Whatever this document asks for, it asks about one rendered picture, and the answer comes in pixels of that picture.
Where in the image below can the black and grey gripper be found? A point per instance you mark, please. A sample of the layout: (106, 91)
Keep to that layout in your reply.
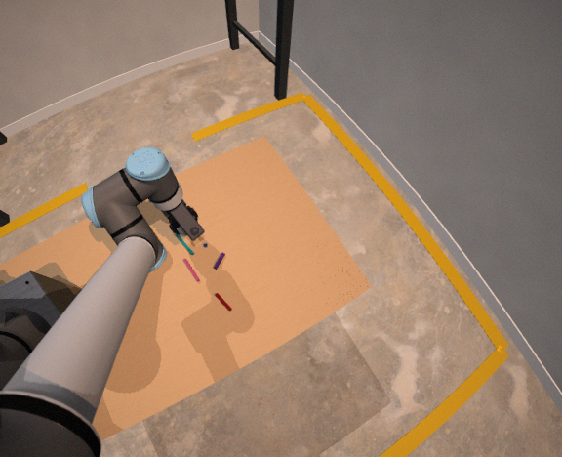
(175, 227)

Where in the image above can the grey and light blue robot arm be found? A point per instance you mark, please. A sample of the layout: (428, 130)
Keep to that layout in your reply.
(69, 368)

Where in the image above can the purple rod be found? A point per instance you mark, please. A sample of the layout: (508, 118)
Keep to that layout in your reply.
(219, 261)

